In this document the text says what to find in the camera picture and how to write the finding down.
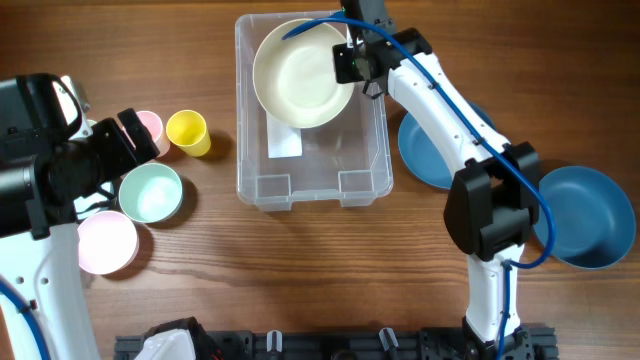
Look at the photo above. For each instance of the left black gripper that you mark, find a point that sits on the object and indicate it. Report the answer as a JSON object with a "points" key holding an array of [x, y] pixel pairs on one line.
{"points": [[117, 145]]}

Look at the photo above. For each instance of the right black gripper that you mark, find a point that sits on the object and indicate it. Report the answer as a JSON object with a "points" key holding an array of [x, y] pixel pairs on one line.
{"points": [[368, 80]]}

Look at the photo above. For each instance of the cream plastic plate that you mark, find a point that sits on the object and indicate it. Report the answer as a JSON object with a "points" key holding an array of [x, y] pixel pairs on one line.
{"points": [[294, 78]]}

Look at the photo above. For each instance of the mint green bowl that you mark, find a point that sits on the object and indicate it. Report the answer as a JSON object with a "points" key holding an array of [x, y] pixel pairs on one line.
{"points": [[151, 193]]}

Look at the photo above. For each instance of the pink plastic bowl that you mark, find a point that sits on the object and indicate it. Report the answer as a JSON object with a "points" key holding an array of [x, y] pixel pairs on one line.
{"points": [[108, 242]]}

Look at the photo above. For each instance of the pink plastic cup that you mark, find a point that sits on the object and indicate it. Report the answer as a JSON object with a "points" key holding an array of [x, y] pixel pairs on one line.
{"points": [[155, 126]]}

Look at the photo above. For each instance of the yellow plastic cup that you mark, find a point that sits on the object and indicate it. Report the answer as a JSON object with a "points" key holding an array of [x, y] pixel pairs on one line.
{"points": [[188, 130]]}

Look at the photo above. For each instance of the dark blue deep plate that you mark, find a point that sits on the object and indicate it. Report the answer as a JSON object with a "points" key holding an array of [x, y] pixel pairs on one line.
{"points": [[596, 223]]}

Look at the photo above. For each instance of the light blue plastic bowl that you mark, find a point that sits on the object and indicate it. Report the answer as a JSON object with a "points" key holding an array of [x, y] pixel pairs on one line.
{"points": [[96, 202]]}

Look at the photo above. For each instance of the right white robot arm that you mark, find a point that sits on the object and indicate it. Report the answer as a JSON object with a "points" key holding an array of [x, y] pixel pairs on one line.
{"points": [[493, 200]]}

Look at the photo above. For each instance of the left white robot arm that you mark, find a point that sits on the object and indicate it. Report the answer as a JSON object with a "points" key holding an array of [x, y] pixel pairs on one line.
{"points": [[45, 167]]}

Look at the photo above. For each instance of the clear plastic storage container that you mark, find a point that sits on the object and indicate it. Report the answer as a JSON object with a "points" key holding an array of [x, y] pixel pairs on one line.
{"points": [[347, 159]]}

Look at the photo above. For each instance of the white label sticker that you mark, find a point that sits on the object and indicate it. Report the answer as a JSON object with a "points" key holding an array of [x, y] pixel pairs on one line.
{"points": [[283, 141]]}

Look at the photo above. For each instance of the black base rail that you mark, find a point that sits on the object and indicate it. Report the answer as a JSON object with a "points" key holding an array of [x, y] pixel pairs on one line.
{"points": [[538, 342]]}

